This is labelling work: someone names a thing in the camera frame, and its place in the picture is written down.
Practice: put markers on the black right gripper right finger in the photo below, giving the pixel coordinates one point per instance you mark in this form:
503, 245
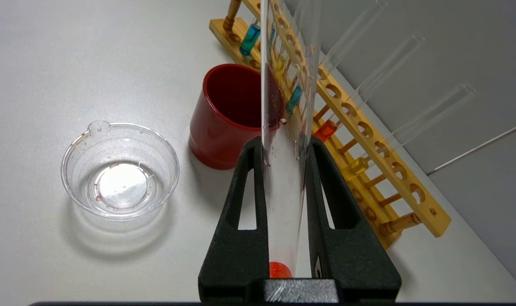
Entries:
351, 263

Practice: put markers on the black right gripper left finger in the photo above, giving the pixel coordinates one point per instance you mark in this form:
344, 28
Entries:
236, 263

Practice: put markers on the test tube with red liquid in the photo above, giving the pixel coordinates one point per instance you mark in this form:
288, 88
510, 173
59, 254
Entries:
326, 131
283, 178

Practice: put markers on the test tube with yellow liquid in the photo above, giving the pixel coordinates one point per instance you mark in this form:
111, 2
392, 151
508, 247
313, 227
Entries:
280, 70
354, 168

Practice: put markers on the wooden test tube rack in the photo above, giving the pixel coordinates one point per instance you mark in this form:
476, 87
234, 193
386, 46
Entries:
368, 140

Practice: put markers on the test tube with teal liquid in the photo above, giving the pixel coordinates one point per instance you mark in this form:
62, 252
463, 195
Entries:
295, 100
250, 40

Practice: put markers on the dark red plastic cup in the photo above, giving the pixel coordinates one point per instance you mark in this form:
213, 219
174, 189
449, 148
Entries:
223, 127

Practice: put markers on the clear plastic spouted bowl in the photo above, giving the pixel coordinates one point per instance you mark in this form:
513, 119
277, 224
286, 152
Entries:
121, 187

